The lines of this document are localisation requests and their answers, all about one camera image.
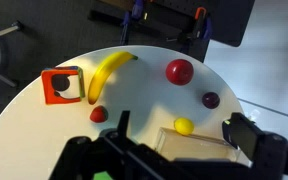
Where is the black pegboard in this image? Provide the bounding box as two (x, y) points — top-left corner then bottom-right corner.
(89, 0), (256, 48)

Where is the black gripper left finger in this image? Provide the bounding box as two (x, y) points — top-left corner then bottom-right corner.
(116, 110), (132, 138)

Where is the red apple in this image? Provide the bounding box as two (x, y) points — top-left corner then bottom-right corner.
(165, 58), (195, 87)

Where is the yellow lemon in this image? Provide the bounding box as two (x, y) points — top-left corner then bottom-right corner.
(173, 117), (196, 137)

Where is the dark purple plum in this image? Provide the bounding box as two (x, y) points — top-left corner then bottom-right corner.
(201, 91), (221, 110)

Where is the blue black clamp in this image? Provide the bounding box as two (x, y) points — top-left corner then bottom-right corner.
(119, 0), (146, 46)

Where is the red strawberry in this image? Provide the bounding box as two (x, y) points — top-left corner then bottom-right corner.
(89, 105), (110, 124)

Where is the blue orange clamp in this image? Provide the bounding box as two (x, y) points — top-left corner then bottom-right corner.
(183, 6), (214, 43)

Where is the red cube with holes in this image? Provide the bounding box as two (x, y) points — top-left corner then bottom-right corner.
(40, 65), (86, 106)

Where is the yellow banana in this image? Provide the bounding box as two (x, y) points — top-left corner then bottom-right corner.
(87, 51), (139, 106)

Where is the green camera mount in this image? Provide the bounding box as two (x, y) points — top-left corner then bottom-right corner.
(92, 171), (114, 180)

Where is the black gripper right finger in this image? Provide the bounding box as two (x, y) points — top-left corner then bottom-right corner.
(221, 112), (288, 168)

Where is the wooden tray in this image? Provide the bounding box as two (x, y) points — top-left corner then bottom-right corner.
(153, 126), (242, 163)

